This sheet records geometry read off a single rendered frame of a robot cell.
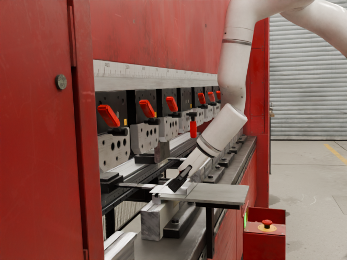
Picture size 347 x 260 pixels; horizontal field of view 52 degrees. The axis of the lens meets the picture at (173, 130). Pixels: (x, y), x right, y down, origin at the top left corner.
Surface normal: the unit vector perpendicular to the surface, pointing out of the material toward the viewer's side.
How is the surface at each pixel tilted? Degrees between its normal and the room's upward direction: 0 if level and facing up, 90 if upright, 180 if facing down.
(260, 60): 90
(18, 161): 90
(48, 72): 90
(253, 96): 90
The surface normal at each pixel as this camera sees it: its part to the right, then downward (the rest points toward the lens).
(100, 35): 0.95, 0.01
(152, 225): -0.30, 0.13
